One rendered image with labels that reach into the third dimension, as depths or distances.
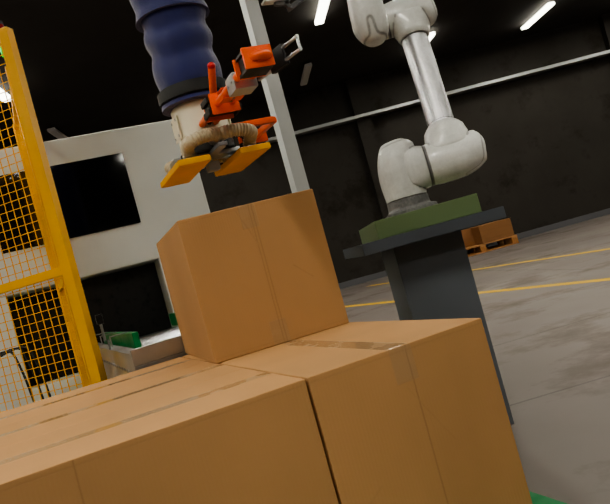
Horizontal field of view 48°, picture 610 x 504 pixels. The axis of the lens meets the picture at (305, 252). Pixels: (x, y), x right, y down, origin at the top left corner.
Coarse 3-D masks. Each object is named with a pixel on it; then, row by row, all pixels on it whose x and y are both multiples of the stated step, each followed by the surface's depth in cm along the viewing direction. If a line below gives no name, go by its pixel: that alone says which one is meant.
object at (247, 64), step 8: (240, 48) 158; (248, 48) 158; (256, 48) 159; (264, 48) 160; (240, 56) 161; (248, 56) 158; (272, 56) 160; (240, 64) 164; (248, 64) 158; (256, 64) 158; (264, 64) 159; (272, 64) 160; (240, 72) 165; (248, 72) 161; (256, 72) 163; (264, 72) 165
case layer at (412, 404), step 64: (448, 320) 148; (128, 384) 194; (192, 384) 158; (256, 384) 133; (320, 384) 126; (384, 384) 130; (448, 384) 135; (0, 448) 141; (64, 448) 121; (128, 448) 113; (192, 448) 116; (256, 448) 120; (320, 448) 124; (384, 448) 129; (448, 448) 134; (512, 448) 139
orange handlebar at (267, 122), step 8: (256, 56) 157; (264, 56) 158; (224, 88) 179; (224, 96) 182; (240, 96) 185; (216, 104) 190; (200, 120) 208; (248, 120) 228; (256, 120) 229; (264, 120) 230; (272, 120) 231; (264, 128) 240
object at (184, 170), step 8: (184, 160) 198; (192, 160) 199; (200, 160) 200; (208, 160) 201; (176, 168) 202; (184, 168) 203; (192, 168) 207; (200, 168) 211; (168, 176) 214; (176, 176) 213; (184, 176) 217; (192, 176) 222; (160, 184) 229; (168, 184) 225; (176, 184) 229
